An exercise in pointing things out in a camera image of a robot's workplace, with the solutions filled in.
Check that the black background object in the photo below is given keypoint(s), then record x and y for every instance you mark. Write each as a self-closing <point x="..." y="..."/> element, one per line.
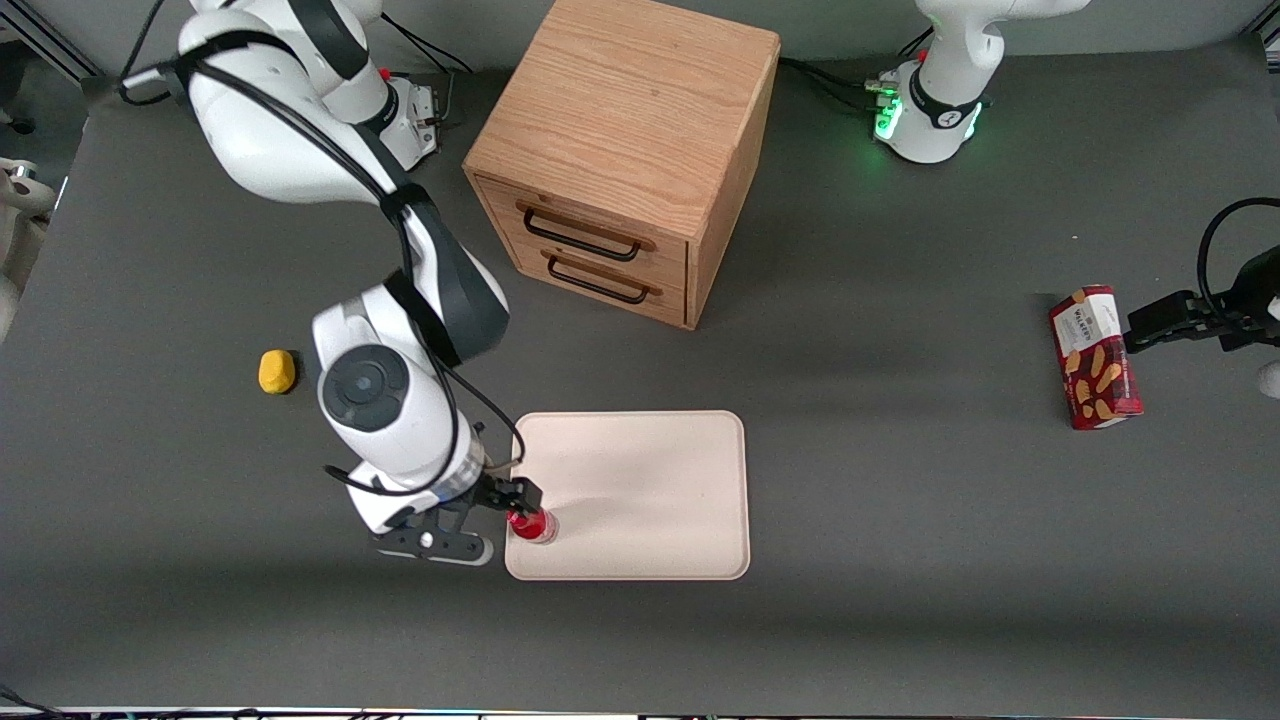
<point x="12" y="95"/>

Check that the aluminium frame rail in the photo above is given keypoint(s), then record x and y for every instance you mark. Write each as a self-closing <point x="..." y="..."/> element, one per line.
<point x="62" y="45"/>
<point x="1264" y="35"/>

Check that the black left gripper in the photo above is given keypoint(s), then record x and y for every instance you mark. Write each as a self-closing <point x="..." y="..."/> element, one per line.
<point x="1228" y="315"/>

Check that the wooden drawer cabinet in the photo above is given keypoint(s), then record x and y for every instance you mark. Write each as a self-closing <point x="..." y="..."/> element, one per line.
<point x="620" y="100"/>

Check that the wooden drawer front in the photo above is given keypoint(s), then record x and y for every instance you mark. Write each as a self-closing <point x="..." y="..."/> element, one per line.
<point x="580" y="215"/>
<point x="640" y="300"/>

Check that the yellow lemon-shaped object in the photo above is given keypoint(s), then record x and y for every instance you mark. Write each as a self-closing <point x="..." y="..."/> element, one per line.
<point x="277" y="372"/>

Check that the red shortbread cookie box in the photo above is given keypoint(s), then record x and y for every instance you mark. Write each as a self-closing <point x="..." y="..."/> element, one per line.
<point x="1095" y="360"/>

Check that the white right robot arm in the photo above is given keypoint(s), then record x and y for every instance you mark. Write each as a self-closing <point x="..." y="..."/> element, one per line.
<point x="270" y="130"/>

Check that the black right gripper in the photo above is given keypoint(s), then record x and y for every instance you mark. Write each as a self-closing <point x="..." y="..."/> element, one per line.
<point x="498" y="491"/>

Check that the beige plastic tray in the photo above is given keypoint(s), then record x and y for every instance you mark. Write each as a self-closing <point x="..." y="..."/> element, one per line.
<point x="650" y="495"/>

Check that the red coke bottle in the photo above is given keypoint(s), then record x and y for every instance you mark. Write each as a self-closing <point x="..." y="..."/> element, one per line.
<point x="535" y="527"/>

